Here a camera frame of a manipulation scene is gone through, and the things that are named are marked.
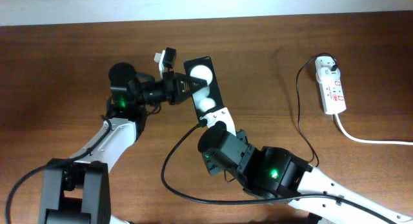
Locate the black smartphone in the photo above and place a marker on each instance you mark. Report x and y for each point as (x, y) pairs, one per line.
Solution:
(207, 99)

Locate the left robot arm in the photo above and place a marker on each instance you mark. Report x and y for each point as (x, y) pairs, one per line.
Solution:
(76, 189)

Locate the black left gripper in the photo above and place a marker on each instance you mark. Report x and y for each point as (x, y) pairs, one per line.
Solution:
(169, 78)

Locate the white power strip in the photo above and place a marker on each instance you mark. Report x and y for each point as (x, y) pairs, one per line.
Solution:
(332, 97)

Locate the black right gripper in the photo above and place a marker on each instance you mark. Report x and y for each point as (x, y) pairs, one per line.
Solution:
(211, 166)

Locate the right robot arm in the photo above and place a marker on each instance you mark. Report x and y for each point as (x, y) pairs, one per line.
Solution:
(274, 172)

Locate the white USB charger adapter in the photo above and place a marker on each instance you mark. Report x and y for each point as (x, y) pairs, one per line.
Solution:
(326, 69)

